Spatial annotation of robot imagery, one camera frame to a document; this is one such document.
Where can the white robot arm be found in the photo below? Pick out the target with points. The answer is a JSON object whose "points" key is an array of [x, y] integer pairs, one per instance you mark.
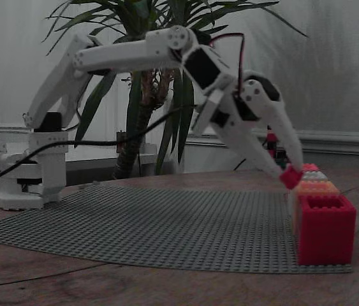
{"points": [[118, 57]]}

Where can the grey studded baseplate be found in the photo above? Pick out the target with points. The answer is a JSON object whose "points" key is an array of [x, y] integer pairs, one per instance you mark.
{"points": [[166, 223]]}

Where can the orange plastic building block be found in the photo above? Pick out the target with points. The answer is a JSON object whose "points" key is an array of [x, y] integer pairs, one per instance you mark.
{"points": [[319, 188]]}

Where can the green potted palm plant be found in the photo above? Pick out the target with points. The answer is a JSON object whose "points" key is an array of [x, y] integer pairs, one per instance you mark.
{"points": [[134, 127]]}

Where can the small red brick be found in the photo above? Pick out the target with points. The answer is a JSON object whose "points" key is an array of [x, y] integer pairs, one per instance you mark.
{"points": [[290, 178]]}

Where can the white plastic building block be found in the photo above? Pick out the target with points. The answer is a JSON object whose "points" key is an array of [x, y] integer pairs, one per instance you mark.
{"points": [[316, 176]]}

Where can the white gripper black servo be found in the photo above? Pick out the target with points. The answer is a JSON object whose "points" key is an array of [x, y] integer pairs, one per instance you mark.
{"points": [[242, 112]]}

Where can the red plastic building block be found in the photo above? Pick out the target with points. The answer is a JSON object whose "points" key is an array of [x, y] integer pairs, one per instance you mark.
{"points": [[326, 236]]}

